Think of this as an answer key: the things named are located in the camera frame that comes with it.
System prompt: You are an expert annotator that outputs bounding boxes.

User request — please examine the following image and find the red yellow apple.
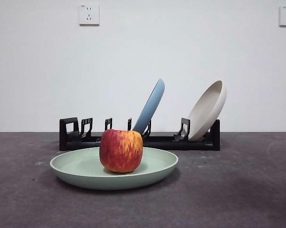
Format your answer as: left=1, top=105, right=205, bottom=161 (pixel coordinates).
left=99, top=128, right=143, bottom=173

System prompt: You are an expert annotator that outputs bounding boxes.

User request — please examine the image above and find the pale green plate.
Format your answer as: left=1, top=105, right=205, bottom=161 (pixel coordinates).
left=49, top=146, right=179, bottom=190

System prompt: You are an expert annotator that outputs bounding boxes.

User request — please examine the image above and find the pale blue plate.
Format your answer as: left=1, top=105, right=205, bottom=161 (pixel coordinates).
left=132, top=78, right=165, bottom=134

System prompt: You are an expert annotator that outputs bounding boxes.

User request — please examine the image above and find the black plate rack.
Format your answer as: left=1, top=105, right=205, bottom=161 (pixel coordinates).
left=59, top=117, right=221, bottom=152

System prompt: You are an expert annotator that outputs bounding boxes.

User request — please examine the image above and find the beige plate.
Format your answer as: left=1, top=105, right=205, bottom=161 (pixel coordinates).
left=187, top=80, right=228, bottom=141

